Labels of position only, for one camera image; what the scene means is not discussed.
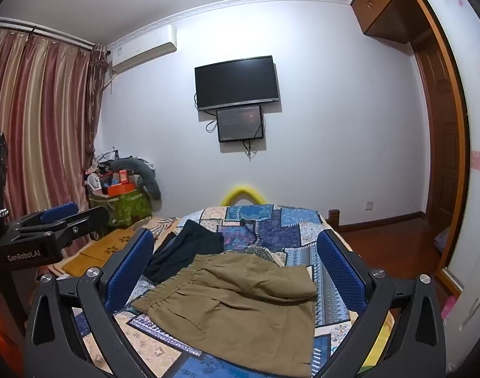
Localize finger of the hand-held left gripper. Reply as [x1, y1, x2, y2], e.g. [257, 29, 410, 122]
[21, 206, 111, 247]
[12, 202, 80, 231]

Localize blue patchwork bed sheet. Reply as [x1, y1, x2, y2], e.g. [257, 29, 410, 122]
[72, 204, 363, 378]

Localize white air conditioner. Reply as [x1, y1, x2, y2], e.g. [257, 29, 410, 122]
[108, 25, 178, 75]

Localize wooden overhead cabinet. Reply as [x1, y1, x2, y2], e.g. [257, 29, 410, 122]
[350, 0, 416, 46]

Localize yellow flower mat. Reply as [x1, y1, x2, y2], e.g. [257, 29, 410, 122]
[62, 228, 137, 278]

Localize khaki pants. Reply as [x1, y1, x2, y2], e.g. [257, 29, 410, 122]
[130, 253, 318, 378]

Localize black wall television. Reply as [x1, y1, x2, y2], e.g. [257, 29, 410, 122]
[194, 55, 281, 112]

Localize brown wooden door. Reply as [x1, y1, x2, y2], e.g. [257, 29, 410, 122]
[414, 33, 468, 231]

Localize green patterned storage box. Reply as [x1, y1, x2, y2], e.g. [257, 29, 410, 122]
[88, 190, 153, 227]

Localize black monitor cables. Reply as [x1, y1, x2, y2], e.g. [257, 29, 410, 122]
[193, 92, 266, 161]

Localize colourful plush blanket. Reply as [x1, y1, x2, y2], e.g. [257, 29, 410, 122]
[360, 309, 395, 369]

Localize orange box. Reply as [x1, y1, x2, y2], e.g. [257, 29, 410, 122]
[101, 181, 137, 198]

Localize yellow foam tube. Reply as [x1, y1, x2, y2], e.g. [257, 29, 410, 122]
[220, 184, 267, 207]

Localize small black wall monitor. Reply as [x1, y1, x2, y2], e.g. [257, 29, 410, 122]
[216, 105, 265, 143]

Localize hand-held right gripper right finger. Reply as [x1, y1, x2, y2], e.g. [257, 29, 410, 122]
[311, 228, 449, 378]

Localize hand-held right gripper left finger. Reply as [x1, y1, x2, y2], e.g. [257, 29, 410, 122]
[23, 228, 155, 378]

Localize pink striped curtain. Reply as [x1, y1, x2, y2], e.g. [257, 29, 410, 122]
[0, 24, 94, 225]

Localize dark teal garment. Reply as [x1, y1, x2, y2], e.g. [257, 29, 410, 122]
[143, 219, 225, 285]

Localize brown patterned curtain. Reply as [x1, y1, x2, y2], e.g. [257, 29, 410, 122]
[84, 43, 110, 174]

